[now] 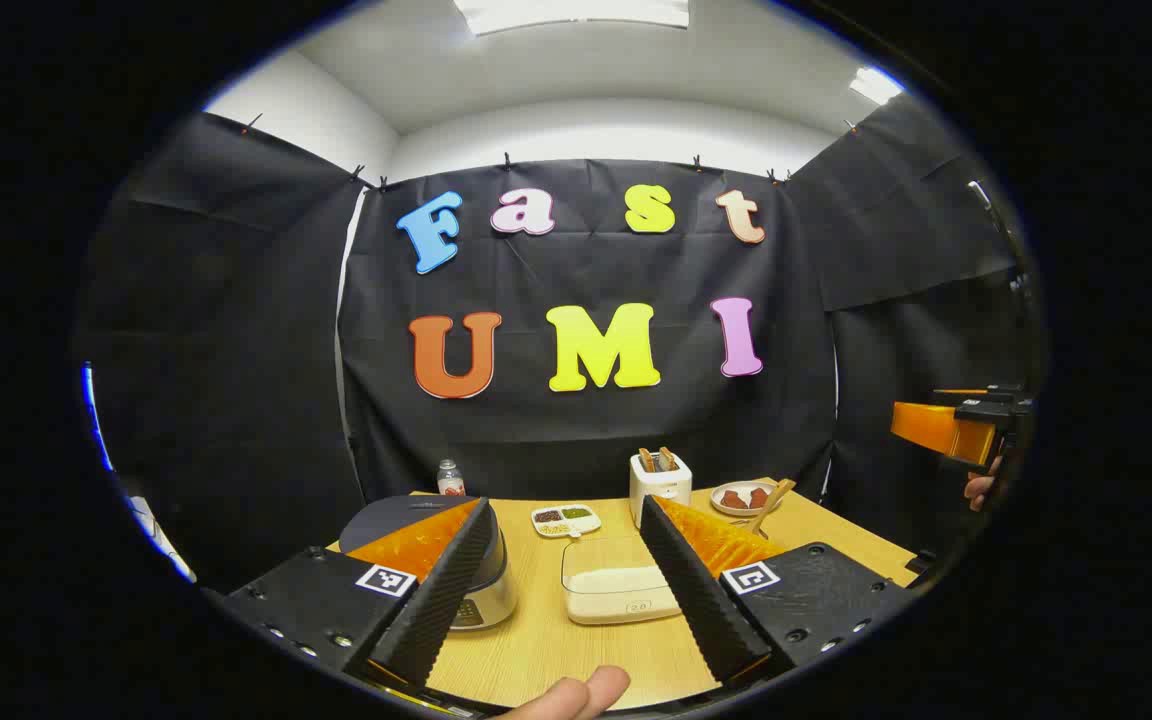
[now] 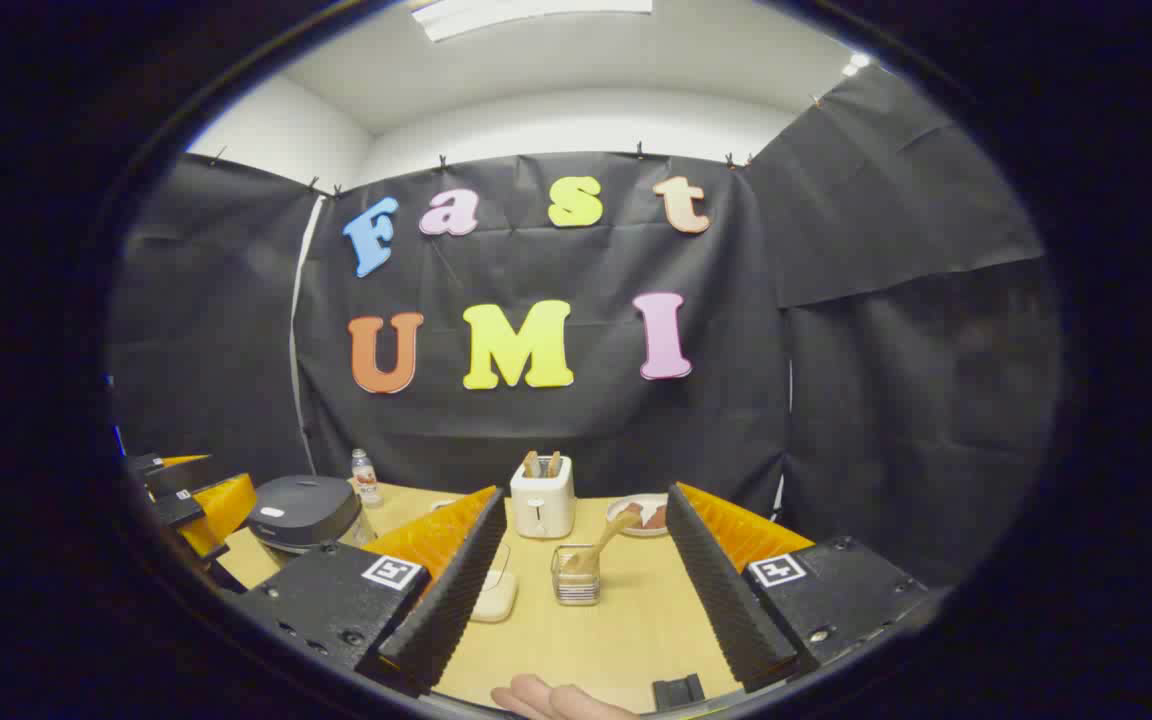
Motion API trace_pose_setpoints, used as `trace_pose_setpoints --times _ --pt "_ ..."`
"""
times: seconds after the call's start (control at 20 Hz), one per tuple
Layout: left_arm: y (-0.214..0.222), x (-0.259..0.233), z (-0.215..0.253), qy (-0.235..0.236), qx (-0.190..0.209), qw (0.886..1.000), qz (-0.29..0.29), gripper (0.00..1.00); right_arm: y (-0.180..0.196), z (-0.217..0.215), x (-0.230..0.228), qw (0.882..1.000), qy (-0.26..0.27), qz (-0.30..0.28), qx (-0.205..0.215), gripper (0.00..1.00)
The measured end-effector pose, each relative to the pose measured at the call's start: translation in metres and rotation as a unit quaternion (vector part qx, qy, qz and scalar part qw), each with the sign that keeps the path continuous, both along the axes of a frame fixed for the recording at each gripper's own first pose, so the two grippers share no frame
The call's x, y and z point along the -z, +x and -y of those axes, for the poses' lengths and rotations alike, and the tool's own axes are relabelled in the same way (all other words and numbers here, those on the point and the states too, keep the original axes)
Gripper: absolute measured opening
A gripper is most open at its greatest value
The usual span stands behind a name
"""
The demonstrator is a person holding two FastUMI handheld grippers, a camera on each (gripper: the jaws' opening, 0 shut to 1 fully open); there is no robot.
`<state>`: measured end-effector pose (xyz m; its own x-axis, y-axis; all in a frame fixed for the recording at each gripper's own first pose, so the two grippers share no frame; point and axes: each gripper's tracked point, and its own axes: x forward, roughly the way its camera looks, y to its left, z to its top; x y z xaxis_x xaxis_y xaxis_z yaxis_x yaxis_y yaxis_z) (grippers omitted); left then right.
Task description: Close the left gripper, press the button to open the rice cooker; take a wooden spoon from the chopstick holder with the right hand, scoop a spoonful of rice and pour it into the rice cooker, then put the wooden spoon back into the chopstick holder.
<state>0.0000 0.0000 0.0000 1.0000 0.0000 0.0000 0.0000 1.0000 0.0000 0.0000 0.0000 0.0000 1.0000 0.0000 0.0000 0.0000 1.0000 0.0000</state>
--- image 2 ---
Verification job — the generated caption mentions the dark grey rice cooker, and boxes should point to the dark grey rice cooker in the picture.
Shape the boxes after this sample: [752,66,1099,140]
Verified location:
[248,475,364,554]

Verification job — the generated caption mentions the plate with food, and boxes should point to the plate with food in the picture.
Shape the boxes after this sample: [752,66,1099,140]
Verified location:
[606,493,673,538]

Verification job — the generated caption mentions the long ceiling light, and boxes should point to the long ceiling light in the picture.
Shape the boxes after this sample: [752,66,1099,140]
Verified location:
[411,0,654,43]

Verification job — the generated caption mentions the wooden spoon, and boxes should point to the wooden spoon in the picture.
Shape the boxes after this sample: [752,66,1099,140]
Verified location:
[564,508,642,576]

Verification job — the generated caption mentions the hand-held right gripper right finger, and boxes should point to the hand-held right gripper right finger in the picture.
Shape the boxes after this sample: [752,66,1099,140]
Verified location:
[665,482,937,694]

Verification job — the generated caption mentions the black backdrop cloth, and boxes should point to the black backdrop cloth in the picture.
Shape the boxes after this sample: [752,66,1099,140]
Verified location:
[108,65,1062,591]

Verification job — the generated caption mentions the clear box of rice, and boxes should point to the clear box of rice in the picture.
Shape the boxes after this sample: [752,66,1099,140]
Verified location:
[466,540,519,624]

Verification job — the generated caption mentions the white toaster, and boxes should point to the white toaster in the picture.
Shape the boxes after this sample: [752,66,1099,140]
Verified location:
[510,455,576,540]

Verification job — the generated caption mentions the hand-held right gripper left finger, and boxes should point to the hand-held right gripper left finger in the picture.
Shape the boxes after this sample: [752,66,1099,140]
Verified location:
[236,487,509,698]

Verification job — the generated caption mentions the small plastic bottle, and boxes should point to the small plastic bottle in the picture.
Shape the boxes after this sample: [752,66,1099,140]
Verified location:
[351,449,383,507]

